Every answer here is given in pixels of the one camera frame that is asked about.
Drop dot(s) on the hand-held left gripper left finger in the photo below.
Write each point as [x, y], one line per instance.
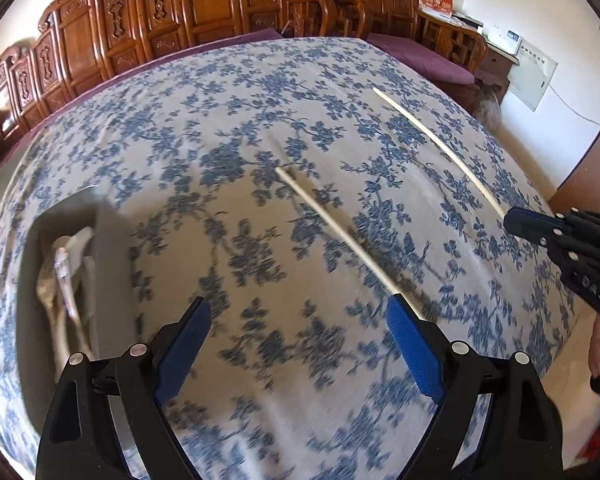
[185, 345]

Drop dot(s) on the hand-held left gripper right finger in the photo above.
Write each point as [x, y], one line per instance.
[415, 350]

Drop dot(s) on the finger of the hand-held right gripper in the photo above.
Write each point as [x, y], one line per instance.
[530, 234]
[527, 217]

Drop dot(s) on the grey utensil tray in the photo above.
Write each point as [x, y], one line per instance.
[105, 270]

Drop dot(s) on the light bamboo chopstick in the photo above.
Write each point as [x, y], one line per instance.
[440, 145]
[340, 232]

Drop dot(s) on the white ceramic spoon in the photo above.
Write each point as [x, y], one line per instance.
[75, 245]

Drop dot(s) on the brown wooden door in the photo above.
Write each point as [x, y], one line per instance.
[590, 175]

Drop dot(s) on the grey fuzzy object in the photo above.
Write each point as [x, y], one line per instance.
[487, 110]

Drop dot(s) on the grey electrical panel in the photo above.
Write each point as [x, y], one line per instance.
[532, 75]

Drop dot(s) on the cream plastic spoon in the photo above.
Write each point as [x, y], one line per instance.
[47, 285]

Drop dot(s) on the white box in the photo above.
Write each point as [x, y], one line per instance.
[502, 40]

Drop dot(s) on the carved wooden side table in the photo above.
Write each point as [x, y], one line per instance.
[452, 40]

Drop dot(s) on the purple seat cushion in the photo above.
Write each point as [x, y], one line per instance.
[420, 55]

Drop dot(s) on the blue floral tablecloth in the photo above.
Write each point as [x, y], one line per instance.
[260, 160]

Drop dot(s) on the stack of papers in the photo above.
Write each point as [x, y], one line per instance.
[466, 19]

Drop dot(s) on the red box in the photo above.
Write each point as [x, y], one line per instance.
[435, 4]

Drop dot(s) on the wooden chair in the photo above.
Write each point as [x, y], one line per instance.
[325, 12]

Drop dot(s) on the carved wooden bench back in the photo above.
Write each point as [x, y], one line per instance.
[130, 25]

